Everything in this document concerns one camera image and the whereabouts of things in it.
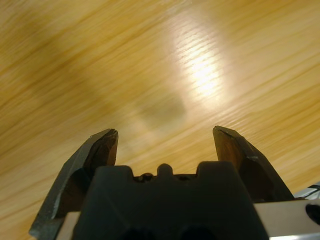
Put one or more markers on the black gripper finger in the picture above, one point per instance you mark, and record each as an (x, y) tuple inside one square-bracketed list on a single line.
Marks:
[(75, 175), (255, 170)]

